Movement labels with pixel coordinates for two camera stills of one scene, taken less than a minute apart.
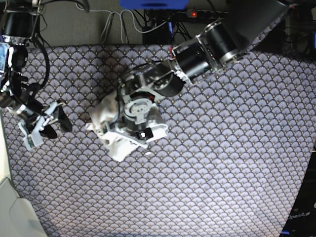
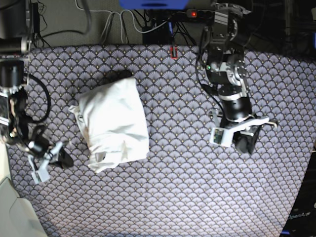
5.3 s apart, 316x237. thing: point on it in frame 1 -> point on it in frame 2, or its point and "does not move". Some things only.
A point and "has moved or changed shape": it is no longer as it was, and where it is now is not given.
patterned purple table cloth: x=238 y=140 does not move
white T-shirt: x=103 y=112 has moved or changed shape
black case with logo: x=302 y=221 does not move
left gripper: x=33 y=138 -> x=40 y=168
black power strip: x=196 y=13 does not move
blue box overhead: x=153 y=4 does not move
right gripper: x=142 y=123 -> x=221 y=135
